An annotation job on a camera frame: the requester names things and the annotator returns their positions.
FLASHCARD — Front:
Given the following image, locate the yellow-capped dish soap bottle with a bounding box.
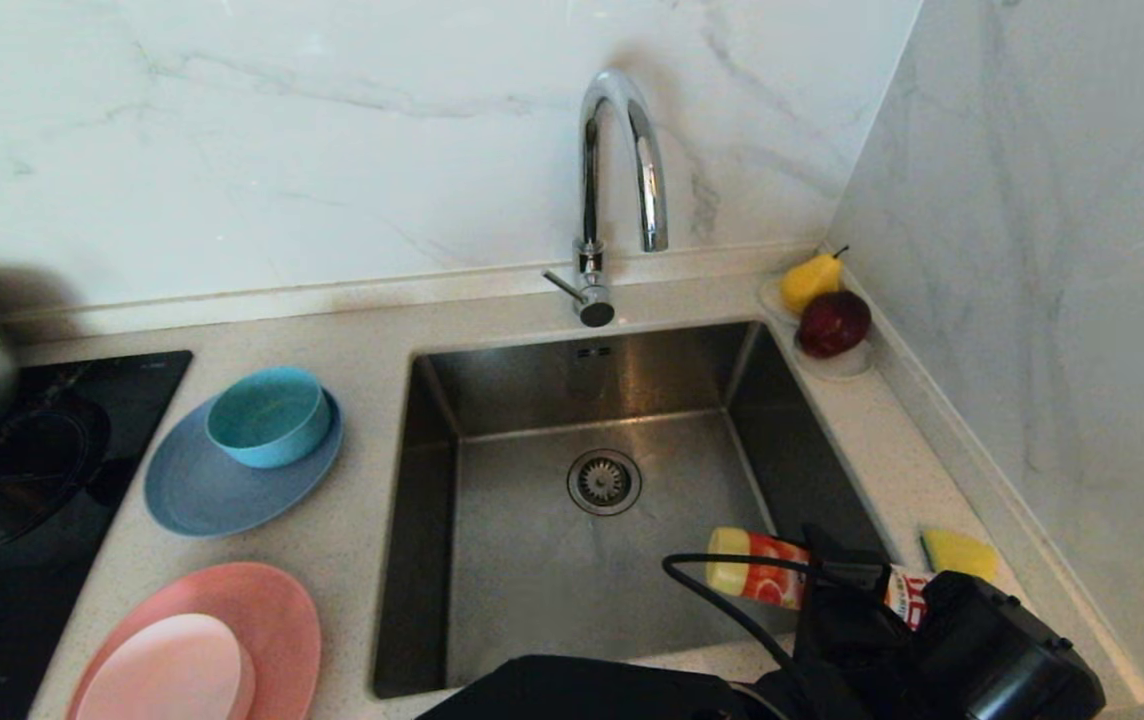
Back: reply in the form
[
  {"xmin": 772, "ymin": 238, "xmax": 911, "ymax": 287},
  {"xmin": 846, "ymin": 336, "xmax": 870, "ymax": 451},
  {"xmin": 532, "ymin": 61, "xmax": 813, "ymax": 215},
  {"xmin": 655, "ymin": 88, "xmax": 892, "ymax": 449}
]
[{"xmin": 705, "ymin": 527, "xmax": 935, "ymax": 633}]

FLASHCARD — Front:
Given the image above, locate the yellow fish-shaped sponge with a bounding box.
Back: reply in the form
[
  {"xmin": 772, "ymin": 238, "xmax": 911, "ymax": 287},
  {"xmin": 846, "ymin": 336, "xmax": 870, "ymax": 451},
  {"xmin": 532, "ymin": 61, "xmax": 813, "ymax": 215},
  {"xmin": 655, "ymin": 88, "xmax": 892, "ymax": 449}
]
[{"xmin": 920, "ymin": 527, "xmax": 999, "ymax": 583}]

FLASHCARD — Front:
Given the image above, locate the stainless steel sink basin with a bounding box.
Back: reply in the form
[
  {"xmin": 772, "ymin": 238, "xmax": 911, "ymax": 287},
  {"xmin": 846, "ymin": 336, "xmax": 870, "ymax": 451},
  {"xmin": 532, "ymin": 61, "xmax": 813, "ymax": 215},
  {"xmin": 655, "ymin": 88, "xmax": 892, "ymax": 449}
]
[{"xmin": 372, "ymin": 320, "xmax": 918, "ymax": 699}]

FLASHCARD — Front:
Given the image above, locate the small white fruit dish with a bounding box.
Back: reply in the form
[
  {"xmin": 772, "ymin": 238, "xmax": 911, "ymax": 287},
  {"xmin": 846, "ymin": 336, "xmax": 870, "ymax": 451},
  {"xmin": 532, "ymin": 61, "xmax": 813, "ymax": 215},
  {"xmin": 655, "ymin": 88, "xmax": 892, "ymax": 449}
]
[{"xmin": 758, "ymin": 275, "xmax": 875, "ymax": 382}]

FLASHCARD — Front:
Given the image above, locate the dark red apple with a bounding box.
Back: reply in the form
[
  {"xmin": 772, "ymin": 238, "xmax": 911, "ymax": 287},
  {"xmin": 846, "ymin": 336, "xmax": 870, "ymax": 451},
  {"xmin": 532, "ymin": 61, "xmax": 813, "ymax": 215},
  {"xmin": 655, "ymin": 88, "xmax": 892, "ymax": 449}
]
[{"xmin": 797, "ymin": 291, "xmax": 871, "ymax": 361}]

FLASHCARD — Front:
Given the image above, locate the round metal drain strainer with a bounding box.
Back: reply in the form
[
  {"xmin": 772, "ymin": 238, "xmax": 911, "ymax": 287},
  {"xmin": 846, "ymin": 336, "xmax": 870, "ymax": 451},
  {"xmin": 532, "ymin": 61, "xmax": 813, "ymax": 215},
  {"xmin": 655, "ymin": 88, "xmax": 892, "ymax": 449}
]
[{"xmin": 567, "ymin": 449, "xmax": 643, "ymax": 517}]

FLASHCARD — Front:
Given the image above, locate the yellow pear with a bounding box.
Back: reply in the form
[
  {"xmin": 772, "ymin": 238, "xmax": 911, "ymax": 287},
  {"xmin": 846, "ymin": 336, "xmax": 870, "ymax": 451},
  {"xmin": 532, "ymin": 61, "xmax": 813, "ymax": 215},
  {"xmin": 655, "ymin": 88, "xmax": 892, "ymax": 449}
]
[{"xmin": 779, "ymin": 247, "xmax": 849, "ymax": 317}]

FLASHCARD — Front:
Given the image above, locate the chrome gooseneck faucet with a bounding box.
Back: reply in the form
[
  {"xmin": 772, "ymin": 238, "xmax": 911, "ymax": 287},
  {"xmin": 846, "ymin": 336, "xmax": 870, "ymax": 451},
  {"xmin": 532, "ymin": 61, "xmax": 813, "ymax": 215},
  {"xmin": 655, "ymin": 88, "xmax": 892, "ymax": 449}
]
[{"xmin": 543, "ymin": 70, "xmax": 670, "ymax": 328}]

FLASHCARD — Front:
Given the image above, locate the large pink plate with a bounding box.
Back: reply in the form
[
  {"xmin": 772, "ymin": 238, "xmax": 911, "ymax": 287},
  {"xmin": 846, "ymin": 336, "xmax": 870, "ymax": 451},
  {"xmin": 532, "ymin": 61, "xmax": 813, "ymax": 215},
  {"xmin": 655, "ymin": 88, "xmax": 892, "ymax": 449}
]
[{"xmin": 67, "ymin": 561, "xmax": 324, "ymax": 720}]

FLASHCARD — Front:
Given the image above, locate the teal bowl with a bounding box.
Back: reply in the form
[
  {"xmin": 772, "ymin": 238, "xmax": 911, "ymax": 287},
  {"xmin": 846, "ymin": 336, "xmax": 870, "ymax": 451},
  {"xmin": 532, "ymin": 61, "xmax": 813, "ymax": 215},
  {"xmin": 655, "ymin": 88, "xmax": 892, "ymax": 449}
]
[{"xmin": 205, "ymin": 366, "xmax": 333, "ymax": 469}]

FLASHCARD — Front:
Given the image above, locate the blue plate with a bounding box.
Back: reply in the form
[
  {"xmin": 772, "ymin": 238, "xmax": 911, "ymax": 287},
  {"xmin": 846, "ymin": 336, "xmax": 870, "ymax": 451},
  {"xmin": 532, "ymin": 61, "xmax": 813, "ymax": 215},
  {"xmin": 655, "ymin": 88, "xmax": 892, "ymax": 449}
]
[{"xmin": 144, "ymin": 385, "xmax": 345, "ymax": 538}]

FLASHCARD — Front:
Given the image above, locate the small pale pink plate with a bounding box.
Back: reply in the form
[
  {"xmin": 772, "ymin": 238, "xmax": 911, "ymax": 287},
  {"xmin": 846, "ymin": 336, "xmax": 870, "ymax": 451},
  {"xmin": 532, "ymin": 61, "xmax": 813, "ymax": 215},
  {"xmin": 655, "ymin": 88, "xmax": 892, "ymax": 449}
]
[{"xmin": 77, "ymin": 611, "xmax": 258, "ymax": 720}]

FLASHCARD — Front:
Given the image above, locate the black frying pan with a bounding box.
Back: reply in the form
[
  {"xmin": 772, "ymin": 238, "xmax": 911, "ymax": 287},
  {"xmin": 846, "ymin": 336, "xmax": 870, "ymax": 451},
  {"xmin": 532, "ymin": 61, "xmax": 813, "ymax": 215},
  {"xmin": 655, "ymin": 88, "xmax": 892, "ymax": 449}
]
[{"xmin": 0, "ymin": 398, "xmax": 113, "ymax": 561}]

